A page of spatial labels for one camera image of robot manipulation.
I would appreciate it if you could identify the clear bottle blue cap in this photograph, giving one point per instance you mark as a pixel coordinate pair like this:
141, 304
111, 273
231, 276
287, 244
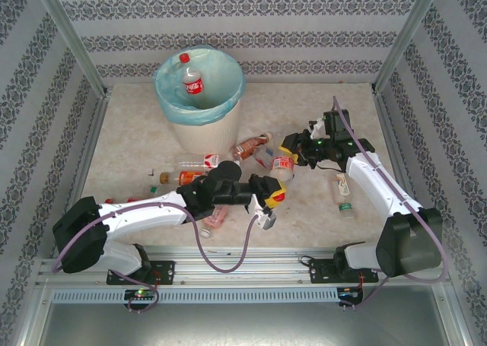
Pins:
264, 156

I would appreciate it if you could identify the clear bottle red white label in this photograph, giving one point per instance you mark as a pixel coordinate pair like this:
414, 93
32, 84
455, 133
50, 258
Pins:
209, 161

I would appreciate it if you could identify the pink label bottle white cap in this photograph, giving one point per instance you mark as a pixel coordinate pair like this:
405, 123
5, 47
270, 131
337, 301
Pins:
215, 220

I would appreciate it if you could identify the white label bottle green cap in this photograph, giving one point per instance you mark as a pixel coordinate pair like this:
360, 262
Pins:
342, 194

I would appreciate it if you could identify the cola bottle red label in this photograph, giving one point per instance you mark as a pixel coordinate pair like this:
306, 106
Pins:
192, 83

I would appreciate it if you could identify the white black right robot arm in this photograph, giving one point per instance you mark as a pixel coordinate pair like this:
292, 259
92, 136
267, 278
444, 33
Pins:
407, 247

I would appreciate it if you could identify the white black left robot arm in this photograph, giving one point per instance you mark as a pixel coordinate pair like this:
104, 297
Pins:
80, 243

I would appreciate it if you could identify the cream ribbed waste bin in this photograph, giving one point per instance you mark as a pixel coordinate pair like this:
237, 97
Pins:
213, 133

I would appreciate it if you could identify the teal plastic bin liner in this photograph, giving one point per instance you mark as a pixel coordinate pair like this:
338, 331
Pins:
220, 76

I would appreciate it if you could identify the orange label bottle brown cap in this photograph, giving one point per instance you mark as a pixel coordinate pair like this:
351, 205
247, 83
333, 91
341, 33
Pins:
186, 177

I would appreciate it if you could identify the brown drink bottle beige cap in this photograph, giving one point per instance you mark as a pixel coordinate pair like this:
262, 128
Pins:
247, 147

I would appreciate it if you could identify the clear bottle red cap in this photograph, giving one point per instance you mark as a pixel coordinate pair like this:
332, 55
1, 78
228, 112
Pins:
109, 200

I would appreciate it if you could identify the right circuit board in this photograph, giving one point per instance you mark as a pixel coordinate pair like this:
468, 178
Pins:
348, 292

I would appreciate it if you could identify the circuit board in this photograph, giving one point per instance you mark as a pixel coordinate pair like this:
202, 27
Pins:
141, 293
348, 292

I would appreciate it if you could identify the left circuit board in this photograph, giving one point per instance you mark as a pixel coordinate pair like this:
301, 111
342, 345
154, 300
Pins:
141, 293

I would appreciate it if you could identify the aluminium side rail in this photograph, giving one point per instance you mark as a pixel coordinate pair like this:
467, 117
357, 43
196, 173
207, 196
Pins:
392, 140
89, 140

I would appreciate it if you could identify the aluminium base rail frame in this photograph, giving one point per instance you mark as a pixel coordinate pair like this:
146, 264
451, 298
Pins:
236, 266

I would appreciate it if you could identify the aluminium corner post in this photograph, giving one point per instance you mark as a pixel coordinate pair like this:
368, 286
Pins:
68, 34
411, 30

